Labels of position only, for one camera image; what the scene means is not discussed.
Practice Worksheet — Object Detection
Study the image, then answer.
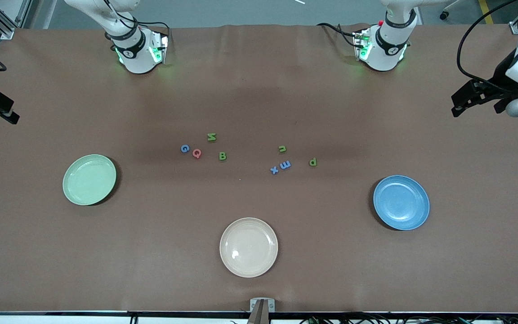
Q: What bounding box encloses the light green plate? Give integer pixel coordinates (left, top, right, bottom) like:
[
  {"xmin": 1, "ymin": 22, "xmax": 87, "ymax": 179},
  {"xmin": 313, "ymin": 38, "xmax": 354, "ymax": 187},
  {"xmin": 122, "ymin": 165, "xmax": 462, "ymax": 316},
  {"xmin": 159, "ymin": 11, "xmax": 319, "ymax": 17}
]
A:
[{"xmin": 63, "ymin": 154, "xmax": 117, "ymax": 206}]

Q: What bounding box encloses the blue plate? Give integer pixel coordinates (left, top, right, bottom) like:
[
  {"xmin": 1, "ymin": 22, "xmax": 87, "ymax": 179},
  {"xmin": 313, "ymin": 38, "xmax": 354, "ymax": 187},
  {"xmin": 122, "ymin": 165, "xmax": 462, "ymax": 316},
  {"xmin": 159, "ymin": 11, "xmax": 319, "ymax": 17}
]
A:
[{"xmin": 373, "ymin": 175, "xmax": 430, "ymax": 231}]

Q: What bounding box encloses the brown table mat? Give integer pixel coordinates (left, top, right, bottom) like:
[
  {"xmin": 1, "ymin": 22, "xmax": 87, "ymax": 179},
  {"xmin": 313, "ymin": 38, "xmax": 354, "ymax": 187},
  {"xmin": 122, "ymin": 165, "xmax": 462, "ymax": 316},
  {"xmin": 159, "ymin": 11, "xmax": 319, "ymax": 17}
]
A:
[{"xmin": 0, "ymin": 22, "xmax": 518, "ymax": 313}]

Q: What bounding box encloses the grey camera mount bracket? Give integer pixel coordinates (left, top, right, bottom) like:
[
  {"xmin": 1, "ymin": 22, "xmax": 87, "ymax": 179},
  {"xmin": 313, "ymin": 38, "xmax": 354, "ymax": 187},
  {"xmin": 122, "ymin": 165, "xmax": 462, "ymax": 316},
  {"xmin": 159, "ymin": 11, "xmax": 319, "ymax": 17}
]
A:
[{"xmin": 246, "ymin": 298, "xmax": 276, "ymax": 324}]

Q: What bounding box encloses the beige plate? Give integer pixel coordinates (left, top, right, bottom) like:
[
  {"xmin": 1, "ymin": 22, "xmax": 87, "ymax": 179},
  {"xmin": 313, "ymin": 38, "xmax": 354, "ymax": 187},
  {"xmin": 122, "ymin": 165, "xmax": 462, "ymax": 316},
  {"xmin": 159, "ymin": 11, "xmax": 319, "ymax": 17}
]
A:
[{"xmin": 219, "ymin": 217, "xmax": 279, "ymax": 278}]

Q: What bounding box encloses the silver base connector box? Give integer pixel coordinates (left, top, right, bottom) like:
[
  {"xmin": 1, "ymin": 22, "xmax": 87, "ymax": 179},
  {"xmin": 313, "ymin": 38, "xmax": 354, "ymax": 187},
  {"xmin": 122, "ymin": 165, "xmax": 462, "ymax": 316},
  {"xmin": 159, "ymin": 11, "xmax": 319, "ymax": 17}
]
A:
[
  {"xmin": 149, "ymin": 31, "xmax": 170, "ymax": 64},
  {"xmin": 353, "ymin": 29, "xmax": 373, "ymax": 61}
]

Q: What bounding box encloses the tangled black cable bundle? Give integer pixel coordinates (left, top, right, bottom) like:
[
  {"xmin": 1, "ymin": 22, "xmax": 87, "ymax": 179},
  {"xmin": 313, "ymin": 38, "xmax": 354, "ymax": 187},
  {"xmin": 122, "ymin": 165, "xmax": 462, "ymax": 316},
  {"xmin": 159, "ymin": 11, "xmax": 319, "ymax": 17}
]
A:
[{"xmin": 297, "ymin": 315, "xmax": 518, "ymax": 324}]

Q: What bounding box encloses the black chair caster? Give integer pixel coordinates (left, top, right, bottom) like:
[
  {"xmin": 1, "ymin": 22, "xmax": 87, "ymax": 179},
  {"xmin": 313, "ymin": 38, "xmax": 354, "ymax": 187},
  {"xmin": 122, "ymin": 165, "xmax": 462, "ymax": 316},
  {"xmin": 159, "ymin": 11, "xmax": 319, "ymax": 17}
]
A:
[{"xmin": 439, "ymin": 0, "xmax": 466, "ymax": 21}]

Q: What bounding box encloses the black base cable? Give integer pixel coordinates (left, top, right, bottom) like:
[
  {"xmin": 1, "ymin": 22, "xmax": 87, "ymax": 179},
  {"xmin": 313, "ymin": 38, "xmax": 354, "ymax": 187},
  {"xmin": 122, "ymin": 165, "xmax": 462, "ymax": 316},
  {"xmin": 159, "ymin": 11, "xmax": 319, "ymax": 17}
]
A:
[
  {"xmin": 317, "ymin": 22, "xmax": 359, "ymax": 48},
  {"xmin": 104, "ymin": 0, "xmax": 171, "ymax": 45}
]

